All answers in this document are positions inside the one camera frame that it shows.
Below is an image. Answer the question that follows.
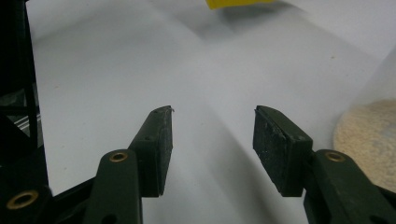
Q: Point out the yellow green spouted pouch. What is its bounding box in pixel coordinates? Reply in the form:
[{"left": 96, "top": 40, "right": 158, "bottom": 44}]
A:
[{"left": 205, "top": 0, "right": 276, "bottom": 10}]

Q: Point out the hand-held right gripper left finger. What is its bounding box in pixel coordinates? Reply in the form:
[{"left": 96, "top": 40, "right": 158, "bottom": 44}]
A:
[{"left": 128, "top": 105, "right": 174, "bottom": 199}]

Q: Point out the aluminium floor rail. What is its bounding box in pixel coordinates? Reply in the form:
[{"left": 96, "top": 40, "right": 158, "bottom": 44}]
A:
[{"left": 13, "top": 113, "right": 42, "bottom": 131}]

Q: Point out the clear glass jar with handle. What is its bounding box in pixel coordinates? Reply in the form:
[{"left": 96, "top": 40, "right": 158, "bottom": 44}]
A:
[{"left": 332, "top": 46, "right": 396, "bottom": 194}]

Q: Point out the black stand with short legs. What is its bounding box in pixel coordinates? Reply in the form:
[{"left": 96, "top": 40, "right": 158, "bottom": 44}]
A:
[{"left": 0, "top": 0, "right": 50, "bottom": 190}]

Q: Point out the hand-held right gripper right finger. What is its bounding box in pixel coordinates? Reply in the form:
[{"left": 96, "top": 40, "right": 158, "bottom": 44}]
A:
[{"left": 252, "top": 105, "right": 314, "bottom": 198}]

